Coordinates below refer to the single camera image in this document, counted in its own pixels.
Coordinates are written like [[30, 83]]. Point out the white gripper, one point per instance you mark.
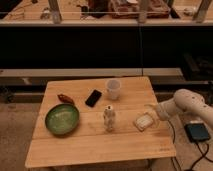
[[161, 110]]

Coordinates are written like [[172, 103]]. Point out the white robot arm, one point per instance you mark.
[[184, 101]]

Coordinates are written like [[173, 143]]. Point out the white ceramic cup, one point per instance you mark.
[[113, 87]]

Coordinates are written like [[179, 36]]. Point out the green ceramic bowl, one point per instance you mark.
[[62, 119]]

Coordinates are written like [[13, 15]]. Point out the small white bottle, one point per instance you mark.
[[109, 118]]

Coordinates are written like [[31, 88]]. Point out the black power box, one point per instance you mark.
[[197, 132]]

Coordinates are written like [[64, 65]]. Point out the wooden table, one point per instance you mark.
[[90, 142]]

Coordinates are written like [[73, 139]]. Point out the black smartphone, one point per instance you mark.
[[93, 98]]

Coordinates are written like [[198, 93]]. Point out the brown red toy object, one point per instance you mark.
[[65, 99]]

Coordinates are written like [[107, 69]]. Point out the cluttered background workbench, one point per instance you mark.
[[107, 12]]

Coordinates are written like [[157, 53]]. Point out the long metal shelf rail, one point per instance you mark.
[[19, 77]]

